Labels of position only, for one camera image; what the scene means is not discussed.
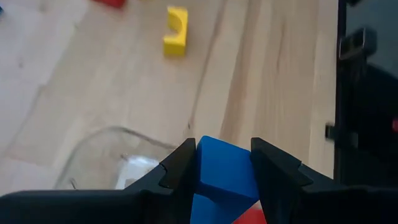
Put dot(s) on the black table edge bracket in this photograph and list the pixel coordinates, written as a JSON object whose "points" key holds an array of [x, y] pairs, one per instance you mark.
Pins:
{"points": [[329, 132]]}

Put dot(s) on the yellow arch wooden block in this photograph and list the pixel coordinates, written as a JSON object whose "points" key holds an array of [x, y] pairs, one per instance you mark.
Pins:
{"points": [[177, 40]]}

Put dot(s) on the red rectangular block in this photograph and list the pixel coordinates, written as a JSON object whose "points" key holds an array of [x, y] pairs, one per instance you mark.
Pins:
{"points": [[252, 216]]}

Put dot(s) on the blue wedge wooden block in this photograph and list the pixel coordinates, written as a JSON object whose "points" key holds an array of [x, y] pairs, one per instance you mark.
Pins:
{"points": [[224, 168]]}

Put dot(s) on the red arch wooden block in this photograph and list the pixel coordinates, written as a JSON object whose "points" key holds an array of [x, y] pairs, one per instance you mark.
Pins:
{"points": [[110, 2]]}

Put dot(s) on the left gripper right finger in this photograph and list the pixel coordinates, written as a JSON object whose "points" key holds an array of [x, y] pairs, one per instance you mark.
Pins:
{"points": [[311, 205]]}

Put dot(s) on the black device grey rim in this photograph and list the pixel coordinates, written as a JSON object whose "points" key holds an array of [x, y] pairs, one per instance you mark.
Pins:
{"points": [[357, 43]]}

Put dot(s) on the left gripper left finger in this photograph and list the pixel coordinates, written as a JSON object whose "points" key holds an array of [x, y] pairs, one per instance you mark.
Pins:
{"points": [[93, 208]]}

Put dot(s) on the clear plastic bin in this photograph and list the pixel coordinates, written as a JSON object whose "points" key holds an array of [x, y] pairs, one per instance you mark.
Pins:
{"points": [[93, 155]]}

